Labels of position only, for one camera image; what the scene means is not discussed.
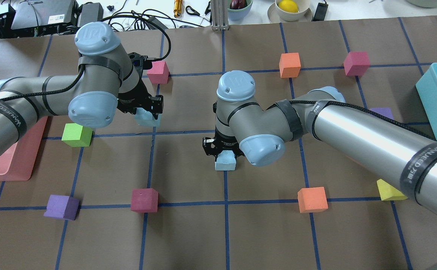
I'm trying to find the black gripper cyan side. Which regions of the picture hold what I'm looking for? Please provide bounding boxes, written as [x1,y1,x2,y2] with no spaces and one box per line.
[202,128,245,158]

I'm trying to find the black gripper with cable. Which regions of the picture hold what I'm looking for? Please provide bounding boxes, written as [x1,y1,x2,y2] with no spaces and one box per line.
[117,78,164,116]

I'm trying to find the smooth light blue block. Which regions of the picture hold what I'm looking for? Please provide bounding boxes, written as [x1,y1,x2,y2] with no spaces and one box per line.
[215,150,237,171]

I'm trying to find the cracked light blue block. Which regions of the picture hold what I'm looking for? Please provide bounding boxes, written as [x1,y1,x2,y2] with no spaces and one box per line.
[134,108,161,128]

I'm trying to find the robot arm near cyan bin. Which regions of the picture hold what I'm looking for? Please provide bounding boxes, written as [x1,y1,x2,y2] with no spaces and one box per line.
[202,70,437,215]

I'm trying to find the orange block near robot bases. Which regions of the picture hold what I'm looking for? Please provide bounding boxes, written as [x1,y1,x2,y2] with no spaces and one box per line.
[297,187,329,213]

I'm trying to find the pink block far centre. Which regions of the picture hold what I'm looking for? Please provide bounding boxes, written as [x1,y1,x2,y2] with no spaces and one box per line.
[147,60,169,84]

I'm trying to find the green foam block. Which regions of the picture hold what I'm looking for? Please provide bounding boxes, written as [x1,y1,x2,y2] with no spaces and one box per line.
[61,123,93,147]

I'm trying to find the dark pink block with hole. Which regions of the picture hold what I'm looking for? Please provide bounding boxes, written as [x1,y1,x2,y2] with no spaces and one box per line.
[130,188,159,213]

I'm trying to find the black power adapter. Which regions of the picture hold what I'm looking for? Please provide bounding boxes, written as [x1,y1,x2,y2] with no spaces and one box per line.
[145,16,168,30]

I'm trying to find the orange block far from bases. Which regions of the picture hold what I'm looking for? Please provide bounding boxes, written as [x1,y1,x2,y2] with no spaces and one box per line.
[279,52,301,78]

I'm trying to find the purple block near pink bin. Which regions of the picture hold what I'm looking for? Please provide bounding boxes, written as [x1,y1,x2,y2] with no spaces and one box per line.
[44,194,80,221]

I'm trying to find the pink plastic bin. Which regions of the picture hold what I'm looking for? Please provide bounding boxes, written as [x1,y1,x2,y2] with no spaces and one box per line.
[0,96,49,181]

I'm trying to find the black electronics box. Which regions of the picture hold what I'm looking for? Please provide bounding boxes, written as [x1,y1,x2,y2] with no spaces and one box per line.
[11,0,78,36]

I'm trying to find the green bowl with purple fruit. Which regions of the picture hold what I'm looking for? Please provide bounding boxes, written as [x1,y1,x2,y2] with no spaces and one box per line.
[227,0,253,21]

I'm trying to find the purple fruit in bowl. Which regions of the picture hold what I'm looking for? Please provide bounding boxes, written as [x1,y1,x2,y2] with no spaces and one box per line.
[229,0,247,10]

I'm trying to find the beige bowl with lemon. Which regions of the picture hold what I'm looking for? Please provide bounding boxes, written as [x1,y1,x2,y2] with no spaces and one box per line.
[268,0,311,23]

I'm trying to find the yellow lemon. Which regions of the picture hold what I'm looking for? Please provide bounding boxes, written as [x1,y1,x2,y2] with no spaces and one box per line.
[277,0,299,13]

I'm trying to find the pink block cyan side corner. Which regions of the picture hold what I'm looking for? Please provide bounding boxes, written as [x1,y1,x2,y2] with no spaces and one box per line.
[343,51,370,77]

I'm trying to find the purple block near cyan bin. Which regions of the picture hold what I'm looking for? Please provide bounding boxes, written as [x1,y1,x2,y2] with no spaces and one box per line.
[369,107,394,120]

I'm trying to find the yellow foam block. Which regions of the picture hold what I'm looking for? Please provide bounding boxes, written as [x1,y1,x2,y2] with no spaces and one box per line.
[376,179,408,201]

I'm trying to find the robot arm with camera cable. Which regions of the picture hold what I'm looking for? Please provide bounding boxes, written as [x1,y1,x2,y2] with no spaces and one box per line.
[0,22,140,156]

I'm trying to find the wrist camera mount cabled arm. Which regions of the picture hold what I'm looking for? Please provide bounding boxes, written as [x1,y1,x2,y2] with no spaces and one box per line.
[128,52,157,75]

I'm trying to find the black handled scissors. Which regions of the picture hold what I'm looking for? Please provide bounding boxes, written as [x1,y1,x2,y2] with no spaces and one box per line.
[185,1,211,17]

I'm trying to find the aluminium frame post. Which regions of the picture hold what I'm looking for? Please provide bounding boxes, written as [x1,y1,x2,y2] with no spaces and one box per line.
[210,0,229,31]

